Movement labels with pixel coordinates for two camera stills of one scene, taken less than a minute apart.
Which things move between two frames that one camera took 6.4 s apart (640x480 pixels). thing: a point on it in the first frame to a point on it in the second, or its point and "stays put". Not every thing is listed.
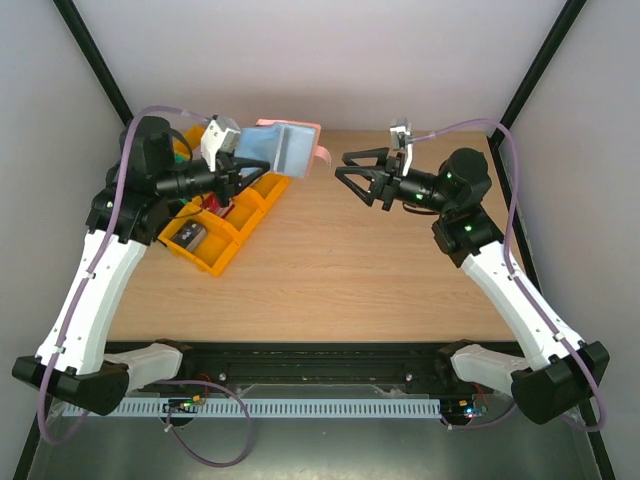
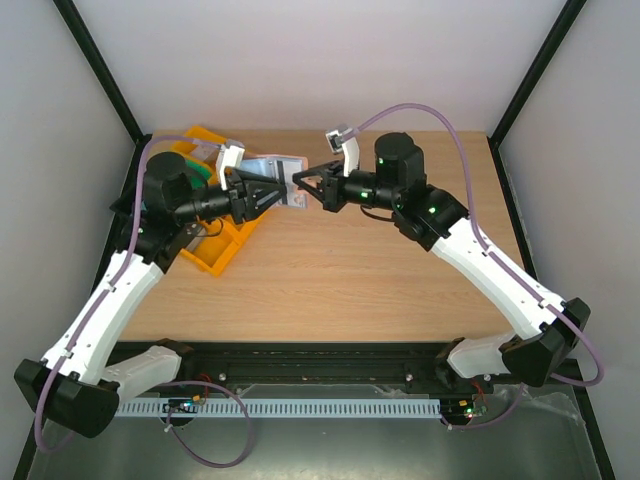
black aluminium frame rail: (228, 363) stays put
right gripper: (390, 182) to (331, 186)
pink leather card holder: (288, 147) to (278, 171)
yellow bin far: (193, 135) stays put
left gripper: (229, 178) to (244, 207)
